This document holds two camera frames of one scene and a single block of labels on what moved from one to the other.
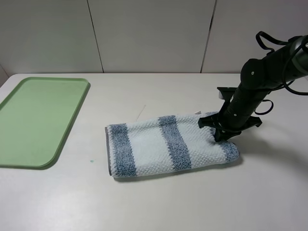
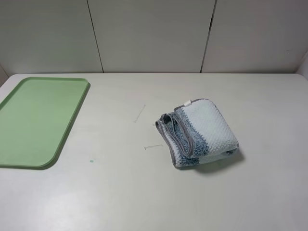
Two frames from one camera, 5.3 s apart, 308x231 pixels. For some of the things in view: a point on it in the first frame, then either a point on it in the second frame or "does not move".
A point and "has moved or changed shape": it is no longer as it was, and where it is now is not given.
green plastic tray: x=35 y=119 does not move
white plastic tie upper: x=140 y=113 does not move
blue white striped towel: x=163 y=144 has moved or changed shape
